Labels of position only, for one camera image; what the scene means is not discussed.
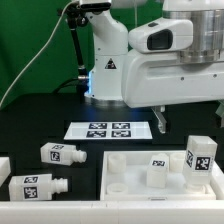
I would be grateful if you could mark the white left rail block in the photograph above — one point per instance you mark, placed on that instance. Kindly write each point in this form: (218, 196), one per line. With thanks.
(5, 169)

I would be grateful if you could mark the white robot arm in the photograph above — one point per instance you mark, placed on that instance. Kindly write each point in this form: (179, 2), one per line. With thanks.
(111, 41)

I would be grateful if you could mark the white square tabletop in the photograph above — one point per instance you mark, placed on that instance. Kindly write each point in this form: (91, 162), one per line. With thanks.
(124, 178)

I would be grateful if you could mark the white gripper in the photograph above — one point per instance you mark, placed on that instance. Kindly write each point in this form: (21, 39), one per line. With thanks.
(161, 79)

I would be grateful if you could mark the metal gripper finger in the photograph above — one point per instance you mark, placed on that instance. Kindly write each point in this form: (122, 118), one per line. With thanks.
(220, 112)

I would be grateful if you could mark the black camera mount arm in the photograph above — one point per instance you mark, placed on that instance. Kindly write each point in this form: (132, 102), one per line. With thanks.
(76, 18)

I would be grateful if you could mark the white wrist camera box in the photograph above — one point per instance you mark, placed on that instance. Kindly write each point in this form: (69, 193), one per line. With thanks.
(162, 35)

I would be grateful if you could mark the white front rail fence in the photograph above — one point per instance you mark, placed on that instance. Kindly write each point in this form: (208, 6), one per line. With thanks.
(123, 212)

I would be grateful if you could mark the white marker tag sheet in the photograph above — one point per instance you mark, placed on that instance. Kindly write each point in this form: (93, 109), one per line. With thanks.
(108, 131)

